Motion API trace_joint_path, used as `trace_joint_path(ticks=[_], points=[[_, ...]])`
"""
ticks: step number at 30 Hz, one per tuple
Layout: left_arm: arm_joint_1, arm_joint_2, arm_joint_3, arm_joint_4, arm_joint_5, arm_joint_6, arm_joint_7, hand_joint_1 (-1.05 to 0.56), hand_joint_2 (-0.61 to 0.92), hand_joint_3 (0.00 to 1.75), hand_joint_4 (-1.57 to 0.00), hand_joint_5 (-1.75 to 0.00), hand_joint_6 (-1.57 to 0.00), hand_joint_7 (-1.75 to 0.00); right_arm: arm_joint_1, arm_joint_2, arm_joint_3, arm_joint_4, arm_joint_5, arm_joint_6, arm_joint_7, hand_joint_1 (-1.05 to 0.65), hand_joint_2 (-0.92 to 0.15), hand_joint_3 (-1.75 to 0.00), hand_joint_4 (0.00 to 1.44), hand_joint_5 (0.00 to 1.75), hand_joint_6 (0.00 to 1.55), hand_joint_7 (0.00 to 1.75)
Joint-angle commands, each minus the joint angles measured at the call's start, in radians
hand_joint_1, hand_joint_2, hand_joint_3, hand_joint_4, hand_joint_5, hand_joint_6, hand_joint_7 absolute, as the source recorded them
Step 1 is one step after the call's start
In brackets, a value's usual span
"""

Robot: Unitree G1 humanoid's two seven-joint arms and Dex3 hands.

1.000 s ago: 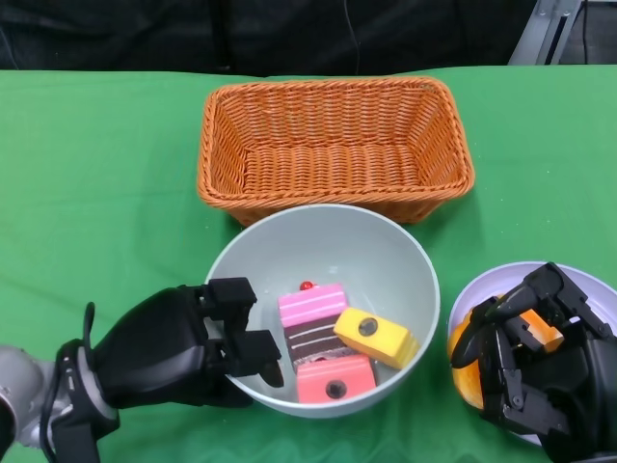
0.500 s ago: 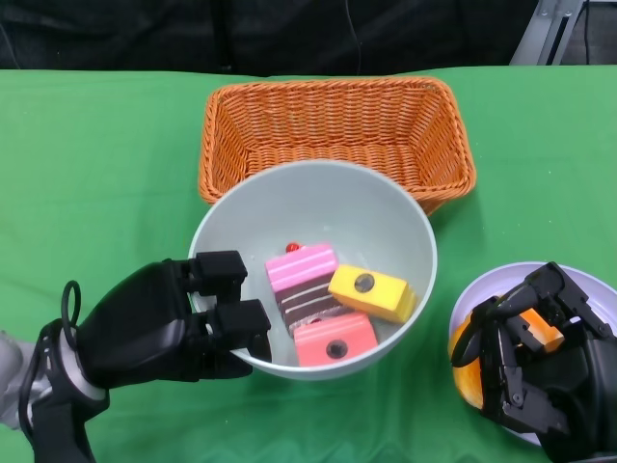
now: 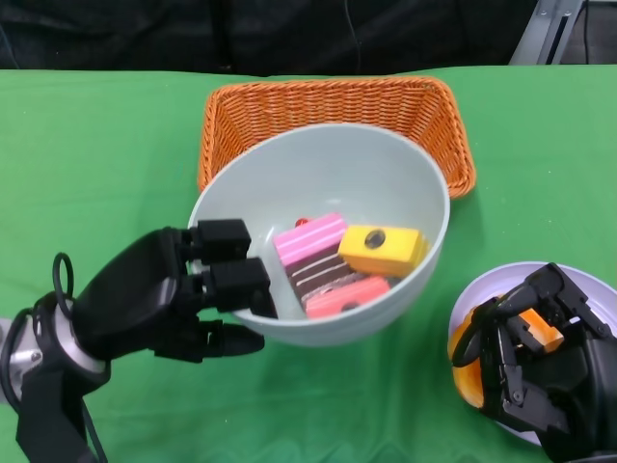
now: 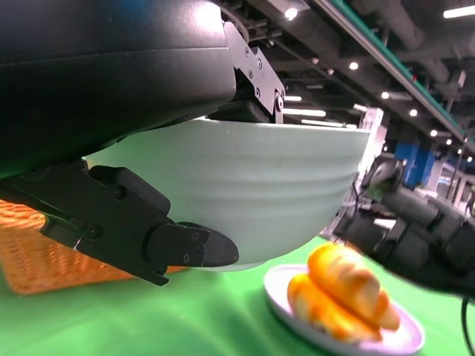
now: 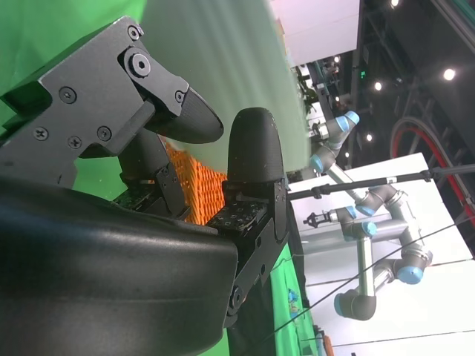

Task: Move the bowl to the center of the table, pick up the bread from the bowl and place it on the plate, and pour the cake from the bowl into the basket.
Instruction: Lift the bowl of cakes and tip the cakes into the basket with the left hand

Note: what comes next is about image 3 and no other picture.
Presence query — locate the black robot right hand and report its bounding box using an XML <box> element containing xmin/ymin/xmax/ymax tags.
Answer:
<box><xmin>450</xmin><ymin>262</ymin><xmax>617</xmax><ymax>462</ymax></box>

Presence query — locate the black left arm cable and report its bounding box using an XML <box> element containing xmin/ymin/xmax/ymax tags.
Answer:
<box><xmin>50</xmin><ymin>252</ymin><xmax>77</xmax><ymax>313</ymax></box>

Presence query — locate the pale lavender plate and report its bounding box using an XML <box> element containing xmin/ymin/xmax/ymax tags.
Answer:
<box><xmin>446</xmin><ymin>261</ymin><xmax>617</xmax><ymax>448</ymax></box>

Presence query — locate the thin black hanging cable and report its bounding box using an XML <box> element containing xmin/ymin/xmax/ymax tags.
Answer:
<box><xmin>581</xmin><ymin>0</ymin><xmax>592</xmax><ymax>67</ymax></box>
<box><xmin>343</xmin><ymin>0</ymin><xmax>362</xmax><ymax>73</ymax></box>

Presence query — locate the grey metal frame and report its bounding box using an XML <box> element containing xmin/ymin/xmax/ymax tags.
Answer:
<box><xmin>508</xmin><ymin>0</ymin><xmax>589</xmax><ymax>68</ymax></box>

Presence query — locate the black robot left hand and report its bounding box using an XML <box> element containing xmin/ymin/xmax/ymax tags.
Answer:
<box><xmin>71</xmin><ymin>219</ymin><xmax>280</xmax><ymax>366</ymax></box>

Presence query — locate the green tablecloth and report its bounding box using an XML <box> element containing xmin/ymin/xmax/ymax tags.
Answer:
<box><xmin>0</xmin><ymin>65</ymin><xmax>617</xmax><ymax>463</ymax></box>

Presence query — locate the yellow cake block black dot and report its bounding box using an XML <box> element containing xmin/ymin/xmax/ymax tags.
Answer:
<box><xmin>336</xmin><ymin>225</ymin><xmax>430</xmax><ymax>280</ymax></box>

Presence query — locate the orange wicker basket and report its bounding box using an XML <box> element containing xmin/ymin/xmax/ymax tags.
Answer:
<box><xmin>197</xmin><ymin>76</ymin><xmax>477</xmax><ymax>202</ymax></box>

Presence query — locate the grey round bowl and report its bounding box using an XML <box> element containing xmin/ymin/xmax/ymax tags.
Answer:
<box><xmin>186</xmin><ymin>123</ymin><xmax>452</xmax><ymax>348</ymax></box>

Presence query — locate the pink layered cake slice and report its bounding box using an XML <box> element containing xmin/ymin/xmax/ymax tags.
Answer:
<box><xmin>273</xmin><ymin>212</ymin><xmax>348</xmax><ymax>266</ymax></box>

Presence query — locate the pink cake block black dot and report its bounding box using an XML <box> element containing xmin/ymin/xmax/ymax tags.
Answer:
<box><xmin>304</xmin><ymin>275</ymin><xmax>391</xmax><ymax>319</ymax></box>

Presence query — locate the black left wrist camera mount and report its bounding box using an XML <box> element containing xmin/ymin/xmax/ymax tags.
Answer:
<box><xmin>15</xmin><ymin>364</ymin><xmax>111</xmax><ymax>463</ymax></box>

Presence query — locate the orange striped bread roll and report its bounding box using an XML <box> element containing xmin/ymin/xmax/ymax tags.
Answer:
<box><xmin>447</xmin><ymin>320</ymin><xmax>486</xmax><ymax>409</ymax></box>

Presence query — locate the chocolate layered cake slice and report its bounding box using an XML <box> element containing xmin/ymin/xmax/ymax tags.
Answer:
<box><xmin>286</xmin><ymin>243</ymin><xmax>370</xmax><ymax>303</ymax></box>

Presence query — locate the striped ring bread with hole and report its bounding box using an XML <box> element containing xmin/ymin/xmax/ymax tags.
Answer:
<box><xmin>513</xmin><ymin>308</ymin><xmax>566</xmax><ymax>356</ymax></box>

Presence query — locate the black backdrop cloth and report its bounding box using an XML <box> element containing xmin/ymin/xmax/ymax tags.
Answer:
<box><xmin>0</xmin><ymin>0</ymin><xmax>541</xmax><ymax>81</ymax></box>

